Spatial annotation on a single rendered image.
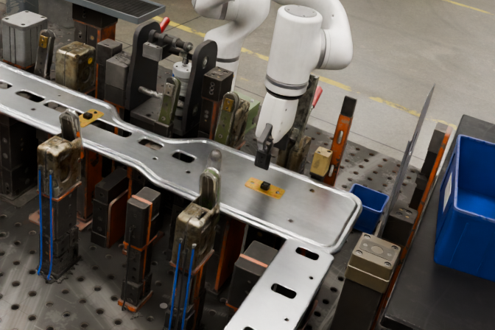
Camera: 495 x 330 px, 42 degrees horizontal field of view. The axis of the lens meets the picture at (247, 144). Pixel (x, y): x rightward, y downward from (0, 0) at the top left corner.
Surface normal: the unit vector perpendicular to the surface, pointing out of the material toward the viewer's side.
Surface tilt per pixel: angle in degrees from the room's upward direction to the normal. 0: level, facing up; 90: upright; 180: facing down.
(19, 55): 90
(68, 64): 90
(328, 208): 0
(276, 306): 0
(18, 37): 90
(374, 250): 0
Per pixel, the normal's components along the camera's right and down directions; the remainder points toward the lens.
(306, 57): 0.27, 0.56
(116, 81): -0.42, 0.41
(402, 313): 0.15, -0.84
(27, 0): 0.89, 0.34
